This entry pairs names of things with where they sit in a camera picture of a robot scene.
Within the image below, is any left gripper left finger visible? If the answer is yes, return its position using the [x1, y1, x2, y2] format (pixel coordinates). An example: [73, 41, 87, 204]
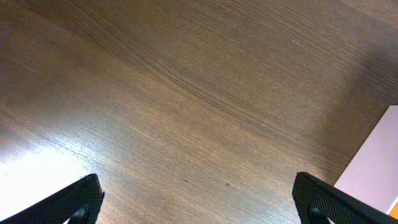
[1, 174, 104, 224]

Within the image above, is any yellow toy dog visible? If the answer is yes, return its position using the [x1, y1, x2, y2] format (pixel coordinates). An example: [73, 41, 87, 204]
[389, 202, 398, 219]

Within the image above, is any white cardboard box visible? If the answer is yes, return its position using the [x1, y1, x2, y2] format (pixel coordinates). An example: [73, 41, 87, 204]
[335, 106, 398, 215]

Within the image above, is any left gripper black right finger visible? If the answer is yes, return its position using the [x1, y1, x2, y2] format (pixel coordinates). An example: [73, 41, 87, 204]
[292, 172, 397, 224]

